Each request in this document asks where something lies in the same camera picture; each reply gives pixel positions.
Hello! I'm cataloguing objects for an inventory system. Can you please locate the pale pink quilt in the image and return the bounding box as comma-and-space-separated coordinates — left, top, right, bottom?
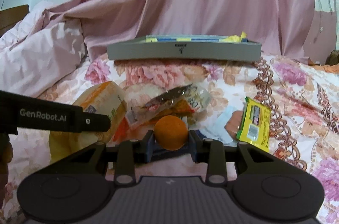
1, 1, 86, 97

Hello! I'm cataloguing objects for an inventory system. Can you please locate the yellow white bread packet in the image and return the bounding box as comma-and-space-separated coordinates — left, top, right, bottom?
69, 81, 127, 148

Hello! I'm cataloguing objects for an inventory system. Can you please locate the yellow green snack packet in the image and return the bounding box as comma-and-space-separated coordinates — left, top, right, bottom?
236, 97, 271, 152

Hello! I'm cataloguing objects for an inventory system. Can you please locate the wooden headboard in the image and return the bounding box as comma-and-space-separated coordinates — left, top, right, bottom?
0, 4, 29, 36

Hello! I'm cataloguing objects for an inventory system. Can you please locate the small orange fruit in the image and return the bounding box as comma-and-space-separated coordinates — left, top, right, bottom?
153, 115, 189, 151

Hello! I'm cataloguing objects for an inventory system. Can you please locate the grey rectangular tray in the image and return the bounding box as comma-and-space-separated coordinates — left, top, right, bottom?
107, 35, 261, 62

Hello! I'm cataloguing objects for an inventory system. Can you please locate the orange cloth on bed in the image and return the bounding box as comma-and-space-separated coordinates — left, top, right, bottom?
309, 63, 339, 74

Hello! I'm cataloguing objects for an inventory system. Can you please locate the round bun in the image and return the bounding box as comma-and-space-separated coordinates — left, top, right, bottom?
124, 83, 166, 108

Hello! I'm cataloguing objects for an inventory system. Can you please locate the yellow wrapper in tray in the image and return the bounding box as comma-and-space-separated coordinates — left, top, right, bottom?
219, 32, 247, 43

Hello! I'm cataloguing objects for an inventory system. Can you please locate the clear sausage pack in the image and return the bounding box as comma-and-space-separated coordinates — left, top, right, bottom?
209, 106, 243, 145

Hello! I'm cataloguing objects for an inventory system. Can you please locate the floral bed cover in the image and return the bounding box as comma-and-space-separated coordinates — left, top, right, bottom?
0, 53, 339, 224

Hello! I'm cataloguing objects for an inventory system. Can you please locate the white green jelly packet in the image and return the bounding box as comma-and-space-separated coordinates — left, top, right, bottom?
183, 83, 211, 113

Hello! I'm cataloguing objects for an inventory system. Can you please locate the orange red biscuit packet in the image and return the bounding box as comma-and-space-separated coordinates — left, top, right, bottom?
113, 84, 195, 141

